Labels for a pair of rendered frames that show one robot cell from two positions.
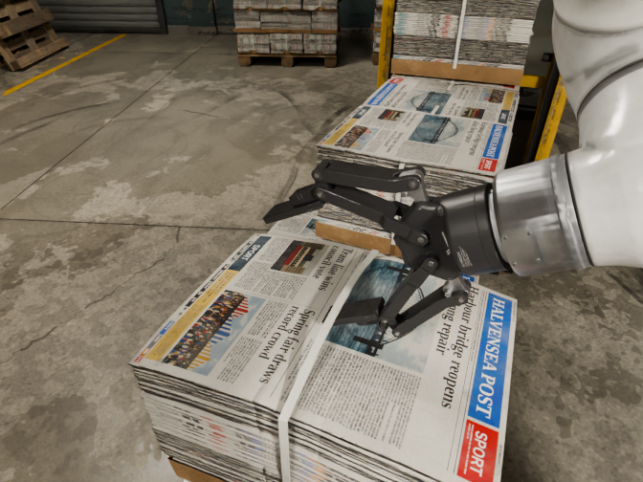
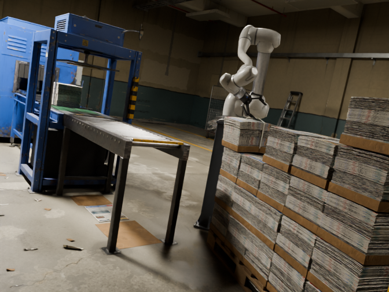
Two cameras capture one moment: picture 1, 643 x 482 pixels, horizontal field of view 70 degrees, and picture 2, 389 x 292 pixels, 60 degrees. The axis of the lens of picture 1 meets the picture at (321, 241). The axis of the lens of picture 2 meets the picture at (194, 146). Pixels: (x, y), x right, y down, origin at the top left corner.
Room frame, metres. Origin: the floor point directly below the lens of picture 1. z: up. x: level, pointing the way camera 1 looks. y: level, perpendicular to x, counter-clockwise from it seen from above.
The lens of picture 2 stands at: (1.99, -2.14, 1.15)
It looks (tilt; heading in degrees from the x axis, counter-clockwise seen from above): 8 degrees down; 136
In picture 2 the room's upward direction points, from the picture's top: 10 degrees clockwise
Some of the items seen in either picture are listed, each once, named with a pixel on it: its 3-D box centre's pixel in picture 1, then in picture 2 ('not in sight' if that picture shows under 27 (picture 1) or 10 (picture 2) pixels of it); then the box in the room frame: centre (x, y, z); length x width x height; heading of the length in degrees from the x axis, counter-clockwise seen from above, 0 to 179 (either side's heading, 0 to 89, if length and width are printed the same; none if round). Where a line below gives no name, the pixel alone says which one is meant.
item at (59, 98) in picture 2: not in sight; (64, 94); (-2.17, -0.48, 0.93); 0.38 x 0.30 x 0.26; 176
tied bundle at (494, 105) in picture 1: (436, 137); (338, 164); (1.22, -0.33, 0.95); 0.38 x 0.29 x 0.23; 67
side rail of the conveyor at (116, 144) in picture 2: not in sight; (91, 131); (-0.61, -0.85, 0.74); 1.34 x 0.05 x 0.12; 176
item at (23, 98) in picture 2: not in sight; (50, 103); (-2.73, -0.44, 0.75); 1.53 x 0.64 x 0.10; 176
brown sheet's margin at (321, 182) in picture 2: not in sight; (335, 179); (1.22, -0.33, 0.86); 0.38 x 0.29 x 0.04; 67
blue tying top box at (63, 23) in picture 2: not in sight; (89, 32); (-1.60, -0.53, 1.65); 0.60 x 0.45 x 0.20; 86
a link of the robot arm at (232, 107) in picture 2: not in sight; (234, 104); (-0.05, 0.20, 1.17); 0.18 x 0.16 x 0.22; 34
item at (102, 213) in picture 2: not in sight; (106, 212); (-0.62, -0.59, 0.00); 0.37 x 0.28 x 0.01; 176
